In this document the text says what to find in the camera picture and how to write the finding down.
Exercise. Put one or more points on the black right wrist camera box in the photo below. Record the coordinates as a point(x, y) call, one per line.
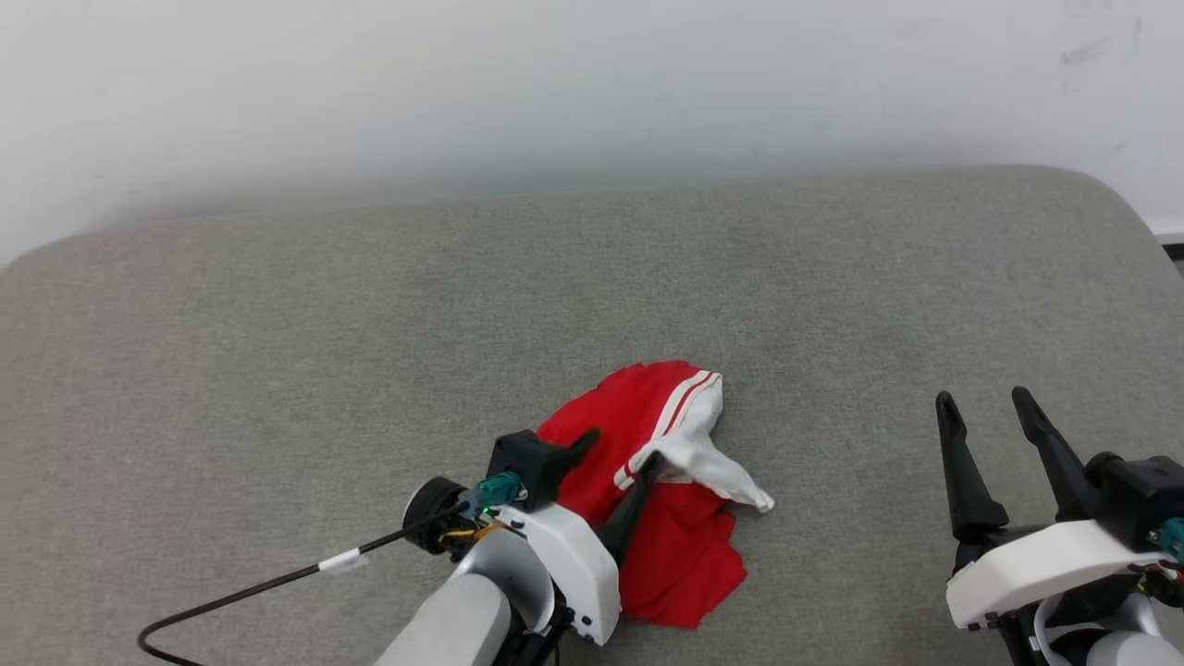
point(1142, 495)

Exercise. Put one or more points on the red and white garment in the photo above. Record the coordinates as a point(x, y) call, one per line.
point(684, 555)

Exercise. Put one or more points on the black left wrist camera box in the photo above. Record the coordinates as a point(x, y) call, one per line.
point(532, 467)

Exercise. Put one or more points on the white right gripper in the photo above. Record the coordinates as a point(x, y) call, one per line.
point(1036, 564)

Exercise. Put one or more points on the dark wall baseboard strip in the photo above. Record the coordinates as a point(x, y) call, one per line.
point(1175, 251)

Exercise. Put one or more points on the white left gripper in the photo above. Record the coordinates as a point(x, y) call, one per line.
point(578, 564)

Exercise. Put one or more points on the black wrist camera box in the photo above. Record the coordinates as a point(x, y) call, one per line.
point(532, 467)
point(1142, 495)

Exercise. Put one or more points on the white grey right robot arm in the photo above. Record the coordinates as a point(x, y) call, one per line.
point(1128, 643)

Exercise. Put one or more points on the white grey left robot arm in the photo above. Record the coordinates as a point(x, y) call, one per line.
point(462, 610)

